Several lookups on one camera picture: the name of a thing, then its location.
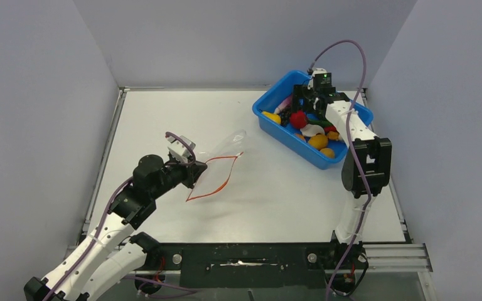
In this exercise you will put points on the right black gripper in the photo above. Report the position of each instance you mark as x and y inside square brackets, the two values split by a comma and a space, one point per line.
[301, 92]

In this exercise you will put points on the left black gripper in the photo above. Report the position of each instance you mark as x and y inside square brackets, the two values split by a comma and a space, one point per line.
[196, 170]

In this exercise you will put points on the clear zip top bag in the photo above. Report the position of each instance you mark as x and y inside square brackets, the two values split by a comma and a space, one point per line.
[220, 162]

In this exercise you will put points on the red toy apple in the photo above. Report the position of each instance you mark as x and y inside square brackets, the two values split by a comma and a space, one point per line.
[298, 120]

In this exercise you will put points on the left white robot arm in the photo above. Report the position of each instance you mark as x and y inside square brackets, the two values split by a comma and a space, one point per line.
[113, 249]

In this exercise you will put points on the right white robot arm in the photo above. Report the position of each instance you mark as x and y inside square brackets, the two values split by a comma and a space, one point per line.
[366, 167]

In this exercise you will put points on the green toy cucumber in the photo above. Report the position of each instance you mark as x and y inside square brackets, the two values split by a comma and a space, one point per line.
[322, 123]

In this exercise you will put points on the purple toy eggplant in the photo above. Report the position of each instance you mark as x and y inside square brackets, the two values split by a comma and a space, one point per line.
[283, 105]

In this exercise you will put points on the dark toy grapes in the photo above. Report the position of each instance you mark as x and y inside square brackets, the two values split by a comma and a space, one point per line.
[285, 116]

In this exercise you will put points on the blue plastic bin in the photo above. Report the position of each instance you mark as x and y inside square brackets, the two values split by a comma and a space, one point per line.
[291, 137]

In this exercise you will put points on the orange fried toy piece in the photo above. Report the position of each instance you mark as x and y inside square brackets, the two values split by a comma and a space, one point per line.
[335, 136]

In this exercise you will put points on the yellow toy pepper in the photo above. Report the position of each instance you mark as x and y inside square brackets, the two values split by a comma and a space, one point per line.
[273, 117]

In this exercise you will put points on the small orange toy fruit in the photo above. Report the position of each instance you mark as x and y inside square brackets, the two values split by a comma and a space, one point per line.
[329, 153]

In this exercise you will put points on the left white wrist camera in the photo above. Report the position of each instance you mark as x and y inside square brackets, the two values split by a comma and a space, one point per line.
[181, 149]

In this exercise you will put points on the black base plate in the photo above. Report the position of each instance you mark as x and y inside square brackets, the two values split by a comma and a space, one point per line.
[257, 265]

